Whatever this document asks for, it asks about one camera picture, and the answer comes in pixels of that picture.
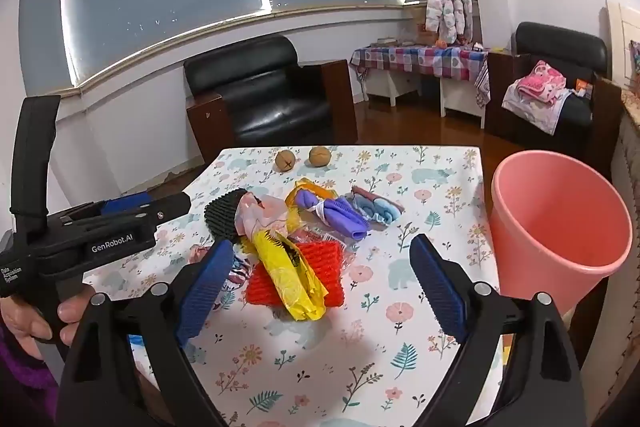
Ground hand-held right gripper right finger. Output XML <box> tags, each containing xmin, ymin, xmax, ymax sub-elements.
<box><xmin>409</xmin><ymin>233</ymin><xmax>588</xmax><ymax>427</ymax></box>

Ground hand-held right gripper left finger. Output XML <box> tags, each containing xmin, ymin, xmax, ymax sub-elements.
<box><xmin>55</xmin><ymin>238</ymin><xmax>236</xmax><ymax>427</ymax></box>

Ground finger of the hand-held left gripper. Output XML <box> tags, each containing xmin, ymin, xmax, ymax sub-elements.
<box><xmin>100</xmin><ymin>193</ymin><xmax>154</xmax><ymax>216</ymax></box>
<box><xmin>146</xmin><ymin>192</ymin><xmax>193</xmax><ymax>224</ymax></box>

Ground pink black printed wrapper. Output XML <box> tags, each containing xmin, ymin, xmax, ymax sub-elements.
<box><xmin>189</xmin><ymin>244</ymin><xmax>261</xmax><ymax>308</ymax></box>

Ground black foam net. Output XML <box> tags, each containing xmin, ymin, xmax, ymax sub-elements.
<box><xmin>204</xmin><ymin>188</ymin><xmax>251</xmax><ymax>242</ymax></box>

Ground maroon and blue paper wrapper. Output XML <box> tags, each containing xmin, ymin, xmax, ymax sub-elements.
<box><xmin>345</xmin><ymin>185</ymin><xmax>405</xmax><ymax>227</ymax></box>

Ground pink plastic bin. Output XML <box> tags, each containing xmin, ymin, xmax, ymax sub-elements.
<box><xmin>489</xmin><ymin>150</ymin><xmax>633</xmax><ymax>315</ymax></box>

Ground person's left forearm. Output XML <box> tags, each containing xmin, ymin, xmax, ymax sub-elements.
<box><xmin>0</xmin><ymin>332</ymin><xmax>60</xmax><ymax>427</ymax></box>

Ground person's left hand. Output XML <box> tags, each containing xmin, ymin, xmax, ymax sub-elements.
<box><xmin>0</xmin><ymin>287</ymin><xmax>97</xmax><ymax>360</ymax></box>

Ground yellow plastic bag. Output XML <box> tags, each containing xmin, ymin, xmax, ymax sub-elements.
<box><xmin>240</xmin><ymin>229</ymin><xmax>329</xmax><ymax>322</ymax></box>

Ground pink floral plastic bag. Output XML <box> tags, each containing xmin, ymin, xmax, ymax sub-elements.
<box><xmin>235</xmin><ymin>193</ymin><xmax>292</xmax><ymax>241</ymax></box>

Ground red foam net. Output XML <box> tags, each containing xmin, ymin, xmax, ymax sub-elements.
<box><xmin>245</xmin><ymin>241</ymin><xmax>347</xmax><ymax>308</ymax></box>

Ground clear red plastic wrapper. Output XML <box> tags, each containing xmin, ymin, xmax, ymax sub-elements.
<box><xmin>287</xmin><ymin>227</ymin><xmax>352</xmax><ymax>253</ymax></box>

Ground purple plastic bag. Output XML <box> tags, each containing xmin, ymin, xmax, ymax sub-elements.
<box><xmin>292</xmin><ymin>189</ymin><xmax>371</xmax><ymax>241</ymax></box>

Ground black leather armchair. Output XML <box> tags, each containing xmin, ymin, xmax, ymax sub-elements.
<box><xmin>486</xmin><ymin>22</ymin><xmax>623</xmax><ymax>150</ymax></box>
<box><xmin>183</xmin><ymin>34</ymin><xmax>358</xmax><ymax>162</ymax></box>

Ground orange plastic wrapper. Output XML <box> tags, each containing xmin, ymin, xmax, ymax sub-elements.
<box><xmin>285</xmin><ymin>177</ymin><xmax>342</xmax><ymax>228</ymax></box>

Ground white table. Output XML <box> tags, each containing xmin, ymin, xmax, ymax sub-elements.
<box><xmin>365</xmin><ymin>67</ymin><xmax>488</xmax><ymax>129</ymax></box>

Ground white cloth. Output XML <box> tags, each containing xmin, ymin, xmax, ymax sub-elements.
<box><xmin>501</xmin><ymin>82</ymin><xmax>573</xmax><ymax>136</ymax></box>

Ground pink folded clothes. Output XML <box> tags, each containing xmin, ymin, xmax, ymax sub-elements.
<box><xmin>517</xmin><ymin>59</ymin><xmax>569</xmax><ymax>104</ymax></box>

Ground chequered tablecloth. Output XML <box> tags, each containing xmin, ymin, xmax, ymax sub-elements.
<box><xmin>349</xmin><ymin>44</ymin><xmax>491</xmax><ymax>108</ymax></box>

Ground white framed board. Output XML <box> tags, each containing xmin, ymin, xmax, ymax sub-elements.
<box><xmin>605</xmin><ymin>0</ymin><xmax>640</xmax><ymax>92</ymax></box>

